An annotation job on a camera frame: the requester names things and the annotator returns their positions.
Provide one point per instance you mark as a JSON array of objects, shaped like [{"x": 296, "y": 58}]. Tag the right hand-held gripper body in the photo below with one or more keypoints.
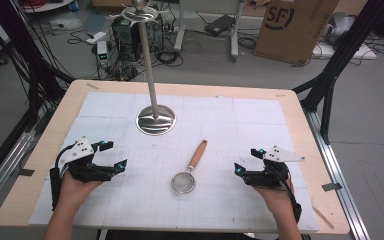
[{"x": 281, "y": 155}]

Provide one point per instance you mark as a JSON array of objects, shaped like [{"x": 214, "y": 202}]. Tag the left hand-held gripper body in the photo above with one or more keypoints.
[{"x": 80, "y": 150}]

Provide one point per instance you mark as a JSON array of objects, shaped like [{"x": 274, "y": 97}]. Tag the steel stand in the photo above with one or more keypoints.
[{"x": 150, "y": 66}]

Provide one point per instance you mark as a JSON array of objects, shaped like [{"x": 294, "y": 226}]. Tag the person's left hand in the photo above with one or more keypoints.
[{"x": 75, "y": 191}]

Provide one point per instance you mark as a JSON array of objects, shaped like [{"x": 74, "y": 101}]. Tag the person's right hand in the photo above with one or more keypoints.
[{"x": 280, "y": 198}]

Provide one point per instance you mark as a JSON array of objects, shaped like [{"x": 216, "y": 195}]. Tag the white grid mat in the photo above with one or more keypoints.
[{"x": 213, "y": 120}]

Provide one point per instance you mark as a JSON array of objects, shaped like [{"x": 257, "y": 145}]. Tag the black tape piece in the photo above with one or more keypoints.
[
  {"x": 331, "y": 187},
  {"x": 26, "y": 172}
]

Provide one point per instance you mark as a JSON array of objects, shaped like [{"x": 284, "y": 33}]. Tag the pale tape strip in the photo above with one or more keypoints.
[{"x": 323, "y": 217}]

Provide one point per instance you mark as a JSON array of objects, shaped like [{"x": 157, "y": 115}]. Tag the white box with green light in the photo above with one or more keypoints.
[{"x": 102, "y": 53}]

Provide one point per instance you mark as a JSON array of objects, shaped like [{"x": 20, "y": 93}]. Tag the black computer tower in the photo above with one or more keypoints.
[{"x": 126, "y": 40}]

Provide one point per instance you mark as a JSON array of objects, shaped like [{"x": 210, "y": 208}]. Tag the white power strip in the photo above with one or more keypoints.
[{"x": 96, "y": 37}]

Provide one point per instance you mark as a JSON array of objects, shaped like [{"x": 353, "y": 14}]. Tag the white metal stand leg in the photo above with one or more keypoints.
[
  {"x": 180, "y": 30},
  {"x": 236, "y": 36}
]

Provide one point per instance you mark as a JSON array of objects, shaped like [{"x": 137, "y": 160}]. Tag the white foam board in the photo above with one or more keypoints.
[{"x": 346, "y": 51}]

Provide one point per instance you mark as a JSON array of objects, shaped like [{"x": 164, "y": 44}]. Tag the brown cardboard box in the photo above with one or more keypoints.
[{"x": 293, "y": 33}]

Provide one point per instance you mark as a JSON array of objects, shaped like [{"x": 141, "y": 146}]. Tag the black flat device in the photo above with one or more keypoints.
[{"x": 219, "y": 25}]

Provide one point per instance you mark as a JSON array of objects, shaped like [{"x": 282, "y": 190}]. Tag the aluminium rail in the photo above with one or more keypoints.
[
  {"x": 6, "y": 160},
  {"x": 338, "y": 173}
]

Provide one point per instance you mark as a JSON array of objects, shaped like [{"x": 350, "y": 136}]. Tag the black metal frame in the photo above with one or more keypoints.
[
  {"x": 340, "y": 56},
  {"x": 30, "y": 60}
]

